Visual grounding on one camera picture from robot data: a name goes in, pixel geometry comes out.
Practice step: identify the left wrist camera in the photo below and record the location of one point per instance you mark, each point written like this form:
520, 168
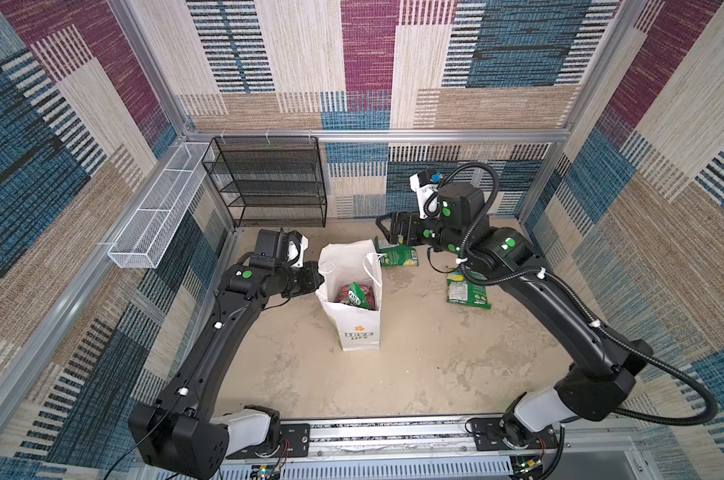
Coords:
297, 244

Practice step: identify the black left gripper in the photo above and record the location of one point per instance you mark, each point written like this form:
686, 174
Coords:
311, 284

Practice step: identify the green snack bag barcode side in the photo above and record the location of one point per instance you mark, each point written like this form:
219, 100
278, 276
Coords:
395, 255

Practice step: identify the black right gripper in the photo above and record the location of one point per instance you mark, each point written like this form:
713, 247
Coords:
411, 219

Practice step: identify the green yellow snack bag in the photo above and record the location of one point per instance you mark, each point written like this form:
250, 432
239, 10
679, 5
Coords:
361, 296

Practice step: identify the purple Fox's berries candy bag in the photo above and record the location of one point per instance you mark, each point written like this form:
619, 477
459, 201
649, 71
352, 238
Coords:
342, 296

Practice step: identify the black wire mesh shelf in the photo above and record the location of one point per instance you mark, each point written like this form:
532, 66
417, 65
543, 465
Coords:
269, 182

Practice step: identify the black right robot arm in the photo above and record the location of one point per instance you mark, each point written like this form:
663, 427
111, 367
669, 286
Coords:
453, 216

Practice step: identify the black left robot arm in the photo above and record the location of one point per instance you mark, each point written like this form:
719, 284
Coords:
177, 431

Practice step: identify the white floral paper bag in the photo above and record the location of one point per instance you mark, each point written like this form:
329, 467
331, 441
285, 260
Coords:
343, 264

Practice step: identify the white wire mesh basket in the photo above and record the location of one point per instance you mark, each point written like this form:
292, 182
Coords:
144, 240

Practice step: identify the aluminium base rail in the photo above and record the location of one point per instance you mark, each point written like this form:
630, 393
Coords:
468, 446

